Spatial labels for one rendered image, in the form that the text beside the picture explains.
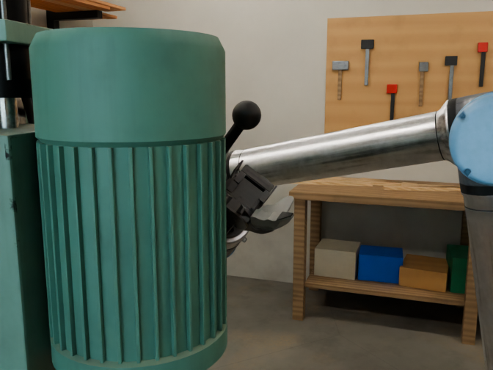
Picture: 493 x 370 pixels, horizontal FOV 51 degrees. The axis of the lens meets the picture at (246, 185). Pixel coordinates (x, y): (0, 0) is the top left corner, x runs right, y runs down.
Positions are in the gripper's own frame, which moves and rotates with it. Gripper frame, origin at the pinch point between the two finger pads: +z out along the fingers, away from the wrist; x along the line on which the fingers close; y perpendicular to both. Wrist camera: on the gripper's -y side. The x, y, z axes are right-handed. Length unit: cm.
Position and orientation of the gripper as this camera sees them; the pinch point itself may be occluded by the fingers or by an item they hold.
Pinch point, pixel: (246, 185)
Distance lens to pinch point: 69.7
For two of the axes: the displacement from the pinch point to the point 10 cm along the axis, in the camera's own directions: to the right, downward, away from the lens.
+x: 7.9, 6.1, -0.5
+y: 5.7, -7.1, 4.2
